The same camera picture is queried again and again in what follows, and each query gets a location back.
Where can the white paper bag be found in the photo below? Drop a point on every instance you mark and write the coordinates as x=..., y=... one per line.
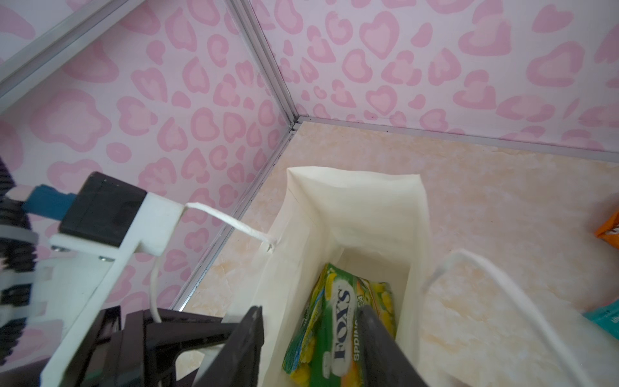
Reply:
x=374, y=226

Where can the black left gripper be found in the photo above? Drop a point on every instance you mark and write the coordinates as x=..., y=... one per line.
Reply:
x=135, y=351

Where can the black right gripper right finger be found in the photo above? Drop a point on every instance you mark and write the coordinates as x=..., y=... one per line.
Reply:
x=383, y=362

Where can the aluminium frame post left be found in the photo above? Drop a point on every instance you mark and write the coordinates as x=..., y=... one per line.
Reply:
x=249, y=26

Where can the aluminium diagonal frame bar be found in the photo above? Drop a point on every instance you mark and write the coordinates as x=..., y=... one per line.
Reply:
x=39, y=37

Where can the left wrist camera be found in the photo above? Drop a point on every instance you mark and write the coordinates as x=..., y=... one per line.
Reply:
x=62, y=254

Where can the teal snack packet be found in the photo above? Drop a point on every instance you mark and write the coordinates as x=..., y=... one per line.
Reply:
x=606, y=317

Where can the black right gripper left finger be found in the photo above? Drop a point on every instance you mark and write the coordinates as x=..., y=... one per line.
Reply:
x=238, y=362

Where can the green Fox's candy packet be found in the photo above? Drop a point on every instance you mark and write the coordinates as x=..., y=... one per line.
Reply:
x=326, y=348

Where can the orange snack packet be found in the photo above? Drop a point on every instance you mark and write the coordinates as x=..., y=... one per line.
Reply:
x=609, y=230

